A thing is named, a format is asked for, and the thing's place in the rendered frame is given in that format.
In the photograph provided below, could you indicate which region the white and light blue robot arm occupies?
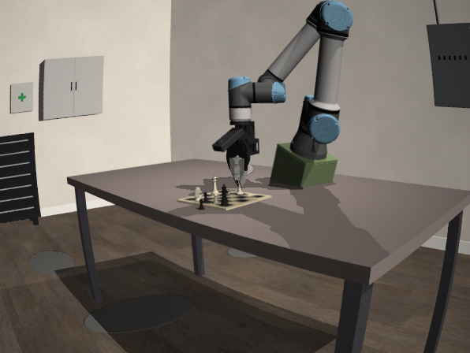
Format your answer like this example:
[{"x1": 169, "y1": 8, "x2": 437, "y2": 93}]
[{"x1": 228, "y1": 0, "x2": 353, "y2": 160}]

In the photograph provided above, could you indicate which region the chessboard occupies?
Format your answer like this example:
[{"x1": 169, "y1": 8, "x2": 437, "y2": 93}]
[{"x1": 177, "y1": 190, "x2": 272, "y2": 210}]

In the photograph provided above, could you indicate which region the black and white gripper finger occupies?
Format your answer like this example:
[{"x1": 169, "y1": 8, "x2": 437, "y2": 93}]
[
  {"x1": 239, "y1": 149, "x2": 253, "y2": 187},
  {"x1": 226, "y1": 150, "x2": 241, "y2": 187}
]

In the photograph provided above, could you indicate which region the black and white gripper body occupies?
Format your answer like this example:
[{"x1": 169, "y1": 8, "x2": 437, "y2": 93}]
[{"x1": 227, "y1": 121, "x2": 259, "y2": 158}]

